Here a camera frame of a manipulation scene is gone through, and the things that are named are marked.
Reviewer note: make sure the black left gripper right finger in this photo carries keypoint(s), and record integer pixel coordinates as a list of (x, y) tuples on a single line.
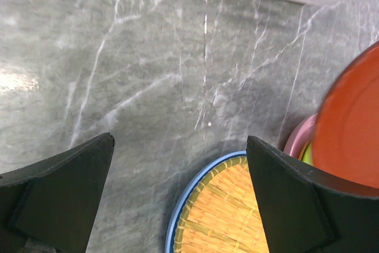
[(304, 209)]

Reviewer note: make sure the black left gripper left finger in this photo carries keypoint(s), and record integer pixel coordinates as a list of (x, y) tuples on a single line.
[(56, 200)]

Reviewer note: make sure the red round plate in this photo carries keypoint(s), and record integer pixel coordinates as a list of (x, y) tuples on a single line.
[(355, 90)]

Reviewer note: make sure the green plate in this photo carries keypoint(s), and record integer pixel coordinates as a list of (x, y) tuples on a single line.
[(306, 154)]

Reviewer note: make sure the pink plate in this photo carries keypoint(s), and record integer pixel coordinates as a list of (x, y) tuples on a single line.
[(299, 137)]

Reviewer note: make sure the blue plate with bamboo mat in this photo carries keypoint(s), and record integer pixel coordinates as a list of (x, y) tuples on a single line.
[(218, 211)]

